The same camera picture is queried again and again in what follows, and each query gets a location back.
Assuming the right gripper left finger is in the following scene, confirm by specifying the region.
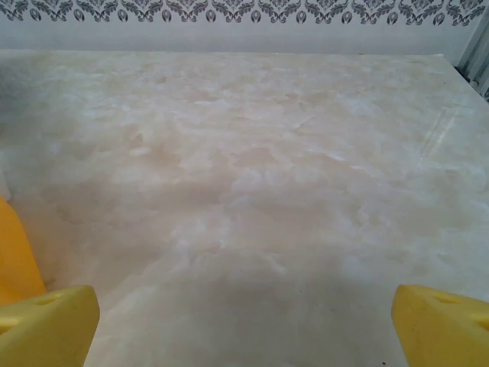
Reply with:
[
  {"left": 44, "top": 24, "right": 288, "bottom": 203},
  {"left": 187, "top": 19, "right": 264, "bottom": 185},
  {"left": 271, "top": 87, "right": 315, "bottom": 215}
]
[{"left": 0, "top": 284, "right": 102, "bottom": 367}]

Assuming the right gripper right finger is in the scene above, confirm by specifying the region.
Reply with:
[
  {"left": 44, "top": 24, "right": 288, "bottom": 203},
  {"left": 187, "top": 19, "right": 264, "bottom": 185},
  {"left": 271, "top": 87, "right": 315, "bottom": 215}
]
[{"left": 392, "top": 283, "right": 489, "bottom": 367}]

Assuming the yellow plastic bin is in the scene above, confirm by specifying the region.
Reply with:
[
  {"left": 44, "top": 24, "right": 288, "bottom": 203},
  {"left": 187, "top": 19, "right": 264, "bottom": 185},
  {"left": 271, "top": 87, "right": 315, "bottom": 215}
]
[{"left": 0, "top": 195, "right": 47, "bottom": 307}]

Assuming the aluminium frame post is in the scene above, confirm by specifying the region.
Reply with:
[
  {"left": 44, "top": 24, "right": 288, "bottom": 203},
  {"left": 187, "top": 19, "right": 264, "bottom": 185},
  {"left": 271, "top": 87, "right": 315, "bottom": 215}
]
[{"left": 455, "top": 0, "right": 489, "bottom": 99}]

